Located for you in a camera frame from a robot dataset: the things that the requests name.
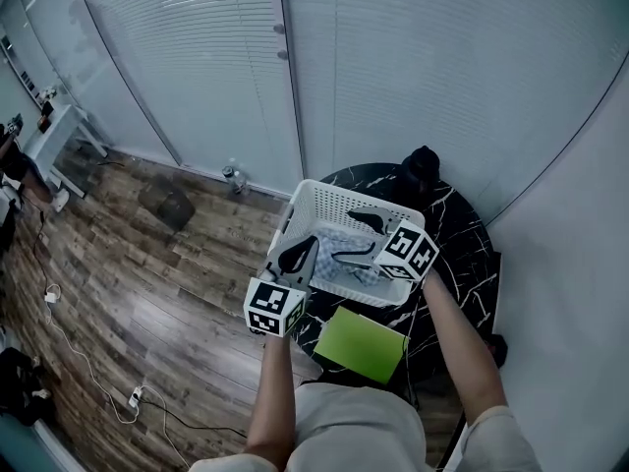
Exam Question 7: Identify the black bottle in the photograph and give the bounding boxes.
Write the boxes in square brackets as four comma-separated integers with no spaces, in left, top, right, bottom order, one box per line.
[400,146,441,191]

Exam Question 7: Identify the person's cream shirt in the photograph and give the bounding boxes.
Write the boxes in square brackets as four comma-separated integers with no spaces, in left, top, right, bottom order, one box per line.
[189,381,542,472]

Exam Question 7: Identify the person's right forearm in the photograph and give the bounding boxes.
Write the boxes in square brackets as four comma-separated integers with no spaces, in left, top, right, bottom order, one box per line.
[421,270,508,430]

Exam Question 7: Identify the black square plastic part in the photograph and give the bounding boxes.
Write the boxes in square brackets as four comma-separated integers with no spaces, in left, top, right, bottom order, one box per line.
[138,174,195,233]

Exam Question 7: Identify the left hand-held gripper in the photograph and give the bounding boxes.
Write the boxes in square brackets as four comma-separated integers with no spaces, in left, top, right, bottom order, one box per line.
[244,236,320,337]

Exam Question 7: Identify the white plastic laundry basket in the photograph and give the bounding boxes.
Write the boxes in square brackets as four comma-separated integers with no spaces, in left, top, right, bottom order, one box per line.
[267,178,427,308]

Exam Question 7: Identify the tall framed wall mirror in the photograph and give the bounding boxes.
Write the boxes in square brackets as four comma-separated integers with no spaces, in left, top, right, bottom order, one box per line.
[0,31,40,112]

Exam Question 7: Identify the clear water bottle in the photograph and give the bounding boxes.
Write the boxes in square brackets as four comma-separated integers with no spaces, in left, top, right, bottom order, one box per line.
[220,157,250,195]

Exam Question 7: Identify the black floor cable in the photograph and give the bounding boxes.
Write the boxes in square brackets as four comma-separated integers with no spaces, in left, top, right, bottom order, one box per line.
[140,398,247,437]

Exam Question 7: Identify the person's left forearm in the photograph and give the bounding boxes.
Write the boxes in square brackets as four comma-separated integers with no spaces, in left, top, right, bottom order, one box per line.
[244,334,301,466]

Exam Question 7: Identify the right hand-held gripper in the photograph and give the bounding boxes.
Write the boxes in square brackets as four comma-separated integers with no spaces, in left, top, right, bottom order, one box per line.
[332,206,440,282]

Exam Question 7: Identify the dark bag with orange patch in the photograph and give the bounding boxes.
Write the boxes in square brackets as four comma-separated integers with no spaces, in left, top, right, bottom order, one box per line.
[486,334,508,368]

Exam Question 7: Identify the white desk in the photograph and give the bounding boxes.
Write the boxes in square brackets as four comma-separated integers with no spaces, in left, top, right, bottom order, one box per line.
[24,104,109,200]

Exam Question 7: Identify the blue checked clothes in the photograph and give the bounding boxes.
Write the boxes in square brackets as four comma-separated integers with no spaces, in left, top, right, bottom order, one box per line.
[307,228,394,289]

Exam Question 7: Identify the white floor cable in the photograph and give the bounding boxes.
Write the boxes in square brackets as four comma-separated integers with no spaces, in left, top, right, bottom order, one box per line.
[46,302,139,425]
[140,385,191,469]

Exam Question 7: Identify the white window blind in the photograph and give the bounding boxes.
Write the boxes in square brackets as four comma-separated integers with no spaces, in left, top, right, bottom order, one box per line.
[73,0,306,181]

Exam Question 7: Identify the round black marble table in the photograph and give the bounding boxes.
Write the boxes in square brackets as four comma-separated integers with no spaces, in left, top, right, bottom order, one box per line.
[289,162,502,397]

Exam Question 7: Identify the green folder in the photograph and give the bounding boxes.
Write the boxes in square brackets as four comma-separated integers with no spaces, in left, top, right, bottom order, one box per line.
[313,306,411,385]

